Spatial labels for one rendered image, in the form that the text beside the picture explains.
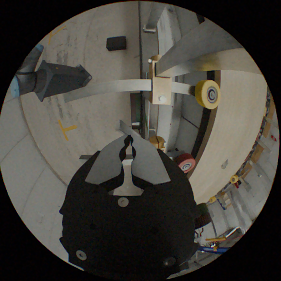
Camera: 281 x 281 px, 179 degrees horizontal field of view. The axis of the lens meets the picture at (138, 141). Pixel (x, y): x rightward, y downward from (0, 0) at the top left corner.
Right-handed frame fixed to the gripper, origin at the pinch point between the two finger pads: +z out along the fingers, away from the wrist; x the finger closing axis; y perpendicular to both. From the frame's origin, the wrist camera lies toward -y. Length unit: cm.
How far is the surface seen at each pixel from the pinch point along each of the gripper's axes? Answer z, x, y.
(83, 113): 98, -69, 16
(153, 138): 14.2, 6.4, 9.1
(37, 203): -19, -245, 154
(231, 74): 8.4, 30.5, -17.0
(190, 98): 28.7, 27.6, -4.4
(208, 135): 9.2, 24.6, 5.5
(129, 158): 13.0, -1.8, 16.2
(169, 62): 2.6, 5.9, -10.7
